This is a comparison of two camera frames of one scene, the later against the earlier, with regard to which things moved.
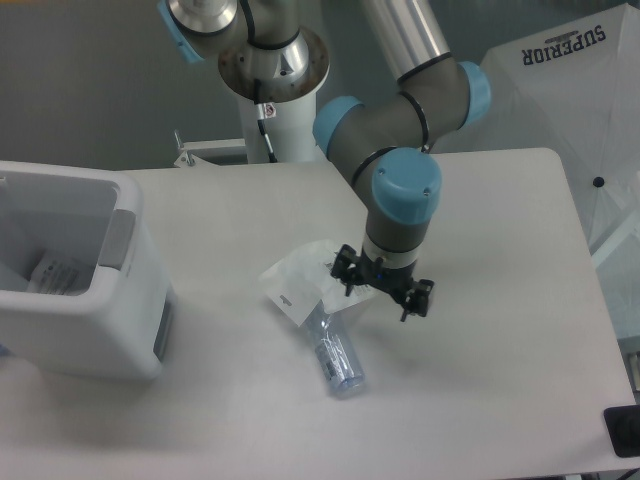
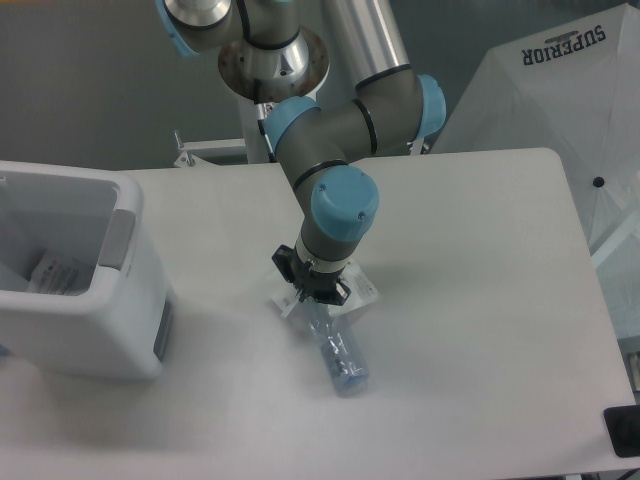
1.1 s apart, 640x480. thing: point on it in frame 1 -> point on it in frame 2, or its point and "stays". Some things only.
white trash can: x=83 y=291 stays
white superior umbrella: x=572 y=87 stays
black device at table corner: x=623 y=426 stays
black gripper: x=349 y=268 -> x=322 y=286
